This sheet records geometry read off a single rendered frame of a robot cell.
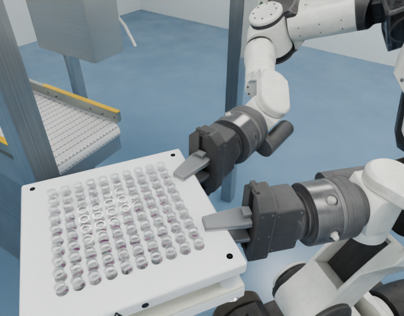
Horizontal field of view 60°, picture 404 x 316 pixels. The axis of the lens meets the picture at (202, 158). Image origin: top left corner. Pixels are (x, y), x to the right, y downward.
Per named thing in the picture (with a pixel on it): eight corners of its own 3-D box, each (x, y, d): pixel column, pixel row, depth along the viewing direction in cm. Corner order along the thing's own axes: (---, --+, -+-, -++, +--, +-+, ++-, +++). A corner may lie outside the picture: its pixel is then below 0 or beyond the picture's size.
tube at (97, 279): (101, 317, 42) (87, 281, 37) (99, 308, 42) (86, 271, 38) (112, 313, 42) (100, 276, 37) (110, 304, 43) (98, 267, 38)
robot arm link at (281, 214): (269, 217, 38) (363, 201, 41) (241, 165, 46) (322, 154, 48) (256, 284, 46) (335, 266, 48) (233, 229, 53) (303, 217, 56)
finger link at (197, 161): (169, 174, 52) (194, 155, 56) (186, 183, 51) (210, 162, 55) (169, 166, 51) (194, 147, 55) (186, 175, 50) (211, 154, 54)
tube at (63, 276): (69, 315, 42) (52, 278, 37) (68, 305, 43) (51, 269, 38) (81, 310, 42) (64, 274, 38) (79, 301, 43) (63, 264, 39)
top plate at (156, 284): (24, 355, 34) (17, 346, 33) (24, 195, 52) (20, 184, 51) (247, 273, 41) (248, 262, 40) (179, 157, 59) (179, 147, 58)
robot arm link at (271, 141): (235, 100, 61) (265, 79, 68) (207, 134, 69) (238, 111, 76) (280, 147, 60) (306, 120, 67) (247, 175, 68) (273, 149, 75)
